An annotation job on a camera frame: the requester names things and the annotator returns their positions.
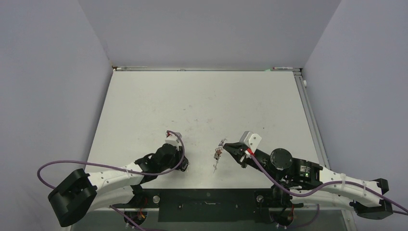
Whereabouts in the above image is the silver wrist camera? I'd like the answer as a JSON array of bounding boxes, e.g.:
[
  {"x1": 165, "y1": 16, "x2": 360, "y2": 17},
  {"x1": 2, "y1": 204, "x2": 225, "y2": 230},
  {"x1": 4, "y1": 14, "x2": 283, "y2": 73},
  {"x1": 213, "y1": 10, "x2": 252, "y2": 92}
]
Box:
[
  {"x1": 165, "y1": 130, "x2": 182, "y2": 151},
  {"x1": 239, "y1": 131, "x2": 262, "y2": 153}
]

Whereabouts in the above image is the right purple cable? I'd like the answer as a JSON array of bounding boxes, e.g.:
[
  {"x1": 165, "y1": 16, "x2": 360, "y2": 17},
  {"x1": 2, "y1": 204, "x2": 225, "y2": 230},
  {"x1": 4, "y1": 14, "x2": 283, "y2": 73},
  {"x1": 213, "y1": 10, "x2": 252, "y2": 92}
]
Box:
[{"x1": 246, "y1": 149, "x2": 408, "y2": 215}]

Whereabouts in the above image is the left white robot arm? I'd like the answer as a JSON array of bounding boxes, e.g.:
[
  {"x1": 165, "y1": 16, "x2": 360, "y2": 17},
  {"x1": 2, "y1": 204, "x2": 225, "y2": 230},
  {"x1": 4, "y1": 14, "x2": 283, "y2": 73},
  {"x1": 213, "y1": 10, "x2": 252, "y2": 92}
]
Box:
[{"x1": 48, "y1": 143, "x2": 189, "y2": 227}]

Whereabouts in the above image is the aluminium frame rail right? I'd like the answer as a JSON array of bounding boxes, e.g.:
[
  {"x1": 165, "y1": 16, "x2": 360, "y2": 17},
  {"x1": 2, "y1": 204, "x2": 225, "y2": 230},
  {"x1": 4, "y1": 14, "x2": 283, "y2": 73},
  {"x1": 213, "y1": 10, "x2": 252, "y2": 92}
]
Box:
[{"x1": 293, "y1": 69, "x2": 326, "y2": 157}]

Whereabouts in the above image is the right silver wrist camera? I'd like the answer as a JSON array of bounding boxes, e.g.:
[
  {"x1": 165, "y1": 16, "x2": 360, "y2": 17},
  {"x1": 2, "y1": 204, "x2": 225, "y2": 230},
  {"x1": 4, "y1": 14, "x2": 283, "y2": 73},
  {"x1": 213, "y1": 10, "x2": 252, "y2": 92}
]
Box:
[{"x1": 239, "y1": 131, "x2": 262, "y2": 153}]

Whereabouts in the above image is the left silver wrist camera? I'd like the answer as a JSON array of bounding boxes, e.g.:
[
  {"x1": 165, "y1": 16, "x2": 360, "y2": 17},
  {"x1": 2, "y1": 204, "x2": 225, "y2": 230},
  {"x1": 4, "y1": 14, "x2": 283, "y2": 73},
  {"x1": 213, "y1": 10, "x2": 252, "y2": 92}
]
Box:
[{"x1": 165, "y1": 130, "x2": 182, "y2": 151}]

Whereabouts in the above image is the aluminium frame rail back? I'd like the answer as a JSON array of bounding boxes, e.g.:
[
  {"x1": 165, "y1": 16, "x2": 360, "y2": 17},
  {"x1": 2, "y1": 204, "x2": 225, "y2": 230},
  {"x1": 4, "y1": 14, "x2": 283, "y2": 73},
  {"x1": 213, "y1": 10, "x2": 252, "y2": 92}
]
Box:
[{"x1": 113, "y1": 66, "x2": 302, "y2": 72}]

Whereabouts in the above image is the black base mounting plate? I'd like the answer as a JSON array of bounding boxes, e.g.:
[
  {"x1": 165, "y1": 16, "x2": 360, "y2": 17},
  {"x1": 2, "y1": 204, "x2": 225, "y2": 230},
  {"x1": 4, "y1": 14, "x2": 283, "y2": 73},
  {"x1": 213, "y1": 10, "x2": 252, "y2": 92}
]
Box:
[{"x1": 119, "y1": 188, "x2": 303, "y2": 223}]

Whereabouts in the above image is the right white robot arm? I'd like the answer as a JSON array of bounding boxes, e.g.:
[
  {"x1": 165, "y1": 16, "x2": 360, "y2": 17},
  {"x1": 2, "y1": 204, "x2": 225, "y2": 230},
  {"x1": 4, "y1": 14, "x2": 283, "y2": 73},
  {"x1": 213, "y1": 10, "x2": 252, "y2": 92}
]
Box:
[{"x1": 223, "y1": 142, "x2": 393, "y2": 220}]

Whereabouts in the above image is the aluminium frame rail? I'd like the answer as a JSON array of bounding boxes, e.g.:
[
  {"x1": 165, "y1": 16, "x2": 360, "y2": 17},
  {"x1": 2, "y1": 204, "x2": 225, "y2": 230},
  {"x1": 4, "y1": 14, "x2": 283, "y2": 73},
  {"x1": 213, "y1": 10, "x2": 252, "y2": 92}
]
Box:
[
  {"x1": 113, "y1": 66, "x2": 302, "y2": 72},
  {"x1": 293, "y1": 69, "x2": 326, "y2": 157}
]

